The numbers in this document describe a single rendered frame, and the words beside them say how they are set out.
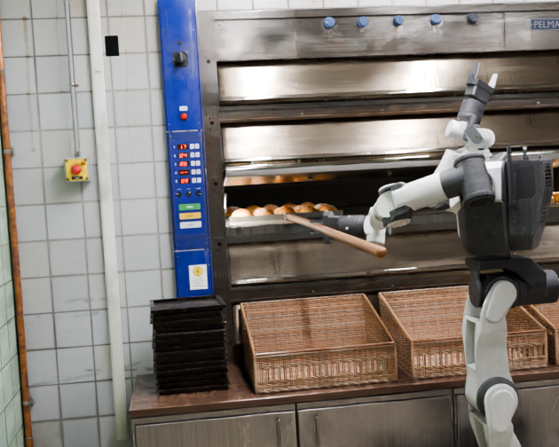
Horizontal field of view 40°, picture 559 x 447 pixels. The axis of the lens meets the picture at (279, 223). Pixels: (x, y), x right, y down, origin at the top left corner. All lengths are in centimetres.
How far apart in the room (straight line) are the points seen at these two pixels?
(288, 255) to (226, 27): 102
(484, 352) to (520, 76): 148
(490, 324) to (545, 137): 132
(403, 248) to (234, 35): 119
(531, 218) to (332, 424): 107
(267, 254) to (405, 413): 91
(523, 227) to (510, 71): 128
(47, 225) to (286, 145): 106
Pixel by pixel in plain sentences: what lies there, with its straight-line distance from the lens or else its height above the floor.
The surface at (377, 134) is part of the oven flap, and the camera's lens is 345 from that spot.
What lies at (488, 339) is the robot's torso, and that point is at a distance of 263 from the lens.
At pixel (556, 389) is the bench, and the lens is 324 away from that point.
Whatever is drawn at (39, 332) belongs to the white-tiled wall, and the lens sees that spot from 343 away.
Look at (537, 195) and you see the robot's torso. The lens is 253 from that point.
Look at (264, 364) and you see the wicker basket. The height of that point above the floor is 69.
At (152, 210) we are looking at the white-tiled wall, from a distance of 333.
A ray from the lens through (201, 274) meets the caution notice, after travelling 332.
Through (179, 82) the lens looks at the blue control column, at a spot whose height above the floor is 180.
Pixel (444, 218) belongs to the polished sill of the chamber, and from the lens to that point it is 353.
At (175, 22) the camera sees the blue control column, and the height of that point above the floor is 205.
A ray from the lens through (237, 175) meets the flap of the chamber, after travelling 318.
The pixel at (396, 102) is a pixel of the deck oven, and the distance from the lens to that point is 347.
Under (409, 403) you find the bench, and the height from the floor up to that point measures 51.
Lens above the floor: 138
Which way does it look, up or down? 3 degrees down
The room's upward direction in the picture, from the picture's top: 3 degrees counter-clockwise
